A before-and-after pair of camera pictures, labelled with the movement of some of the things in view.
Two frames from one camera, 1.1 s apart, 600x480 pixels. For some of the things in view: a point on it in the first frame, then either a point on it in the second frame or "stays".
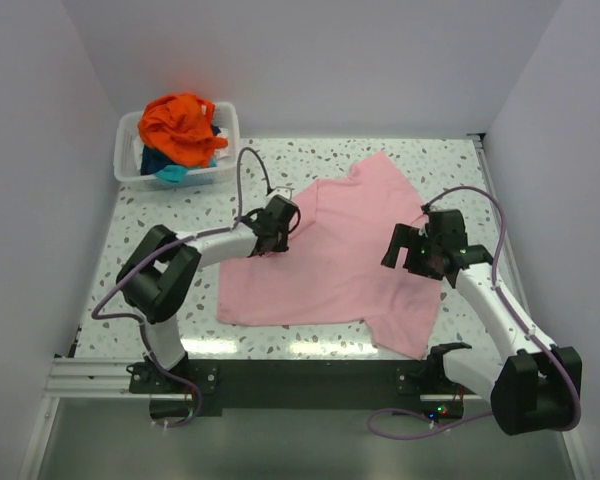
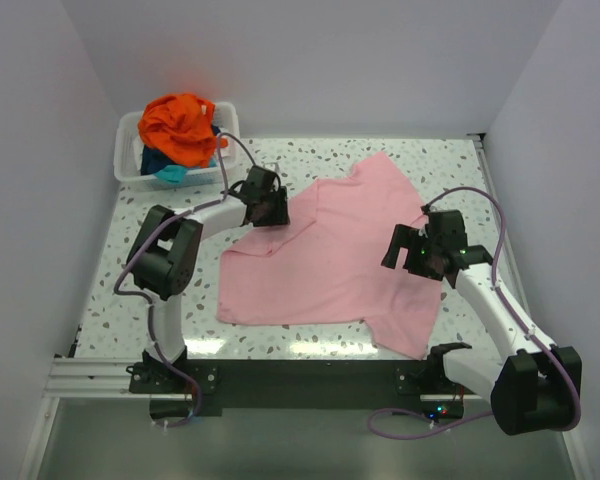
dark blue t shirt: [153, 161] stays
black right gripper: [407, 236] stays
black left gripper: [281, 245] → [280, 216]
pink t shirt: [330, 271] stays
